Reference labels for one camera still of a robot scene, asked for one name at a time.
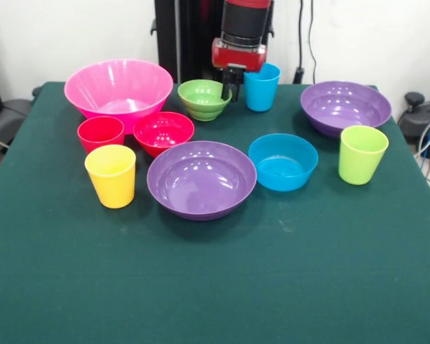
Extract yellow cup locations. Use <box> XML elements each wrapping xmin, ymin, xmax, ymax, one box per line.
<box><xmin>84</xmin><ymin>144</ymin><xmax>137</xmax><ymax>209</ymax></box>

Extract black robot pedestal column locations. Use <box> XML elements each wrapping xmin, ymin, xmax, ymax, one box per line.
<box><xmin>150</xmin><ymin>0</ymin><xmax>275</xmax><ymax>85</ymax></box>

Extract tangled floor cables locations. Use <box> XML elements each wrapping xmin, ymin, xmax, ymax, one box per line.
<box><xmin>414</xmin><ymin>114</ymin><xmax>430</xmax><ymax>194</ymax></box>

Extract red cup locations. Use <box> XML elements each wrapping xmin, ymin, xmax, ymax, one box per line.
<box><xmin>77</xmin><ymin>116</ymin><xmax>125</xmax><ymax>155</ymax></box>

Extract blue bowl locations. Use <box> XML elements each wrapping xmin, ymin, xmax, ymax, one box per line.
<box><xmin>248</xmin><ymin>133</ymin><xmax>319</xmax><ymax>193</ymax></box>

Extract red bowl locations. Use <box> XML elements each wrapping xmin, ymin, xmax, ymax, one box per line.
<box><xmin>133</xmin><ymin>111</ymin><xmax>196</xmax><ymax>158</ymax></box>

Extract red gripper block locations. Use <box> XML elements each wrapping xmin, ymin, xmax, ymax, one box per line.
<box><xmin>211</xmin><ymin>38</ymin><xmax>267</xmax><ymax>102</ymax></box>

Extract black office chair base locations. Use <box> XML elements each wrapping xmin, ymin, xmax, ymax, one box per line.
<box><xmin>0</xmin><ymin>85</ymin><xmax>42</xmax><ymax>148</ymax></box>
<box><xmin>397</xmin><ymin>92</ymin><xmax>430</xmax><ymax>159</ymax></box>

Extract purple bowl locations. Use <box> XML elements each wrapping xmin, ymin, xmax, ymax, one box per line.
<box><xmin>300</xmin><ymin>80</ymin><xmax>393</xmax><ymax>140</ymax></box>
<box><xmin>146</xmin><ymin>140</ymin><xmax>258</xmax><ymax>221</ymax></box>

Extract black wall cable with plug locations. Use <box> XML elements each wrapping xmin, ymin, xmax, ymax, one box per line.
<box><xmin>294</xmin><ymin>0</ymin><xmax>317</xmax><ymax>85</ymax></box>

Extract green ribbed bowl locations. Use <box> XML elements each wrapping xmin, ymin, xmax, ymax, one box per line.
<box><xmin>177</xmin><ymin>79</ymin><xmax>233</xmax><ymax>122</ymax></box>

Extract dark green table cloth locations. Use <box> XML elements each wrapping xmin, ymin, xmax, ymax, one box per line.
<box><xmin>0</xmin><ymin>81</ymin><xmax>430</xmax><ymax>344</ymax></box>

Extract large pink bowl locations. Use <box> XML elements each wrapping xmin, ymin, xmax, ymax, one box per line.
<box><xmin>64</xmin><ymin>59</ymin><xmax>174</xmax><ymax>135</ymax></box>

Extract blue cup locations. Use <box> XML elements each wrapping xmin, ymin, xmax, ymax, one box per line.
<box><xmin>243</xmin><ymin>63</ymin><xmax>282</xmax><ymax>113</ymax></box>

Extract green cup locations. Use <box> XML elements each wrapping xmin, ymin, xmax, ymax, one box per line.
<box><xmin>338</xmin><ymin>125</ymin><xmax>390</xmax><ymax>186</ymax></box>

